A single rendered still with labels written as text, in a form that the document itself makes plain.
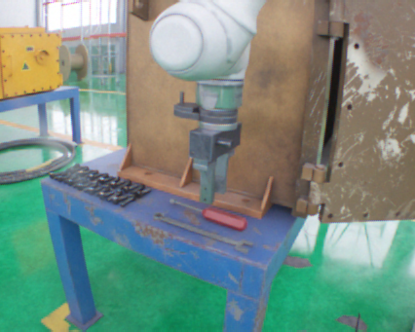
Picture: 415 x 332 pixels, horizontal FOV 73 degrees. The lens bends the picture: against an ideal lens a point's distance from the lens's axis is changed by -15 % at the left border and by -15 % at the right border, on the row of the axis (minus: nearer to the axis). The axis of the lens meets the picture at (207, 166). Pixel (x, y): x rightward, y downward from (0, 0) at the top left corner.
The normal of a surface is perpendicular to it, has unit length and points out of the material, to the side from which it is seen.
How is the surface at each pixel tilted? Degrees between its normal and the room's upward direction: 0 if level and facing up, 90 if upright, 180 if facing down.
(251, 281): 90
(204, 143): 90
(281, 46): 90
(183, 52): 94
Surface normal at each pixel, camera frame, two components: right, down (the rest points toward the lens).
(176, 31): -0.38, 0.43
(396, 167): 0.04, 0.36
